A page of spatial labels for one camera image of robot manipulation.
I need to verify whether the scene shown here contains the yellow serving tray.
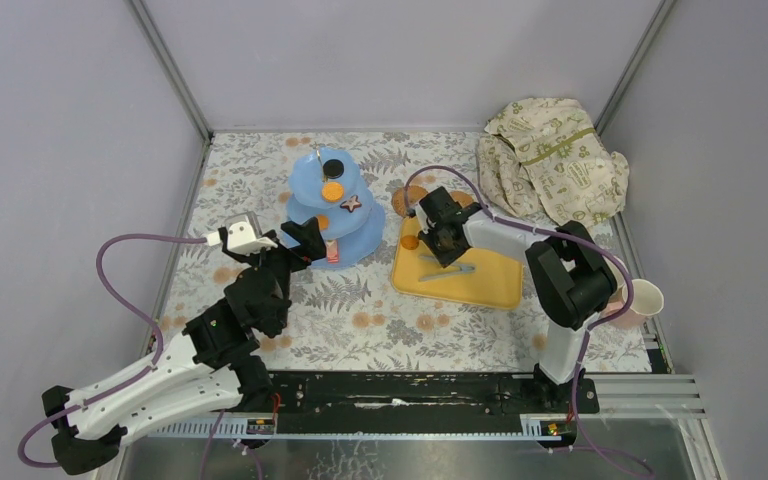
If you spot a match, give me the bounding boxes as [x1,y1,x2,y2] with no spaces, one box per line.
[391,242,524,310]

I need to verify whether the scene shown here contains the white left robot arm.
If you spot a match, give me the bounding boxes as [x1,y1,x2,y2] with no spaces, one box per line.
[41,218,326,475]

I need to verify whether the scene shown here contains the orange waffle cookie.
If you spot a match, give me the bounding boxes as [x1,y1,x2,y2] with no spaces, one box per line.
[321,181,345,203]

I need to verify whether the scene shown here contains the black round cookie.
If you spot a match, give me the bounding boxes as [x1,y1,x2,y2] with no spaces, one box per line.
[322,158,345,180]

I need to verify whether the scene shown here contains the light blue tongs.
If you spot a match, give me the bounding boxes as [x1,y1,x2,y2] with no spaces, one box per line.
[418,254,476,282]

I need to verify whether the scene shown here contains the woven rattan coaster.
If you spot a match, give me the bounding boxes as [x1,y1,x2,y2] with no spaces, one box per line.
[391,185,428,217]
[450,191,476,208]

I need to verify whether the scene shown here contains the pink paper cup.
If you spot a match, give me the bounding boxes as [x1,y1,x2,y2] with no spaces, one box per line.
[604,279,664,329]

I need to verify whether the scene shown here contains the blue three-tier cake stand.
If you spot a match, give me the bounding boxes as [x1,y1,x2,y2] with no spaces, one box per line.
[286,146,386,270]

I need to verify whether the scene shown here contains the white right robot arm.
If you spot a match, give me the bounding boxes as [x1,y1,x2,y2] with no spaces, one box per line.
[414,187,618,412]

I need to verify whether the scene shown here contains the star shaped cookie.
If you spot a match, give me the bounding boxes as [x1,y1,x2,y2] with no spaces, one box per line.
[340,194,363,214]

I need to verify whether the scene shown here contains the printed cloth bag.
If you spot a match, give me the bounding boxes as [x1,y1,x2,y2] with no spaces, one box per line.
[477,98,630,227]

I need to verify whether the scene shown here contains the floral tablecloth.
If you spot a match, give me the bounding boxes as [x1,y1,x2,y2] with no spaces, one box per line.
[152,131,654,374]

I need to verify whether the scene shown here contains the pink cake slice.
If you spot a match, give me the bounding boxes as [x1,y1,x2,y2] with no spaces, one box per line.
[325,239,340,264]

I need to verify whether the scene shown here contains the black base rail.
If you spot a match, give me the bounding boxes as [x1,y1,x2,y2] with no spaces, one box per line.
[270,370,574,415]

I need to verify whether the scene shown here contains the orange round cookie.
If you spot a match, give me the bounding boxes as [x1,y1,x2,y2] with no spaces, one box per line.
[400,235,420,250]

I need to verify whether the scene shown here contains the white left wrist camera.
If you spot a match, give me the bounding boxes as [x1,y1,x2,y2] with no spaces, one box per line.
[206,211,277,255]

